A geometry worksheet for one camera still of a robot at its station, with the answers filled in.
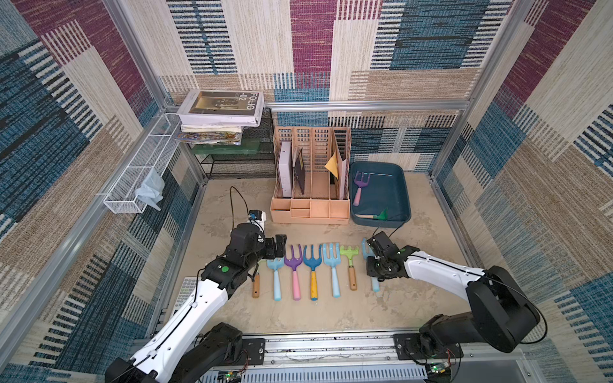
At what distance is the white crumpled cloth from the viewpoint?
2.19ft

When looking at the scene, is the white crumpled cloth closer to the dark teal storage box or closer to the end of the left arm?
the end of the left arm

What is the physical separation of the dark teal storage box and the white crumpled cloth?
699 millimetres

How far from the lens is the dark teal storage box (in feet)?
3.42
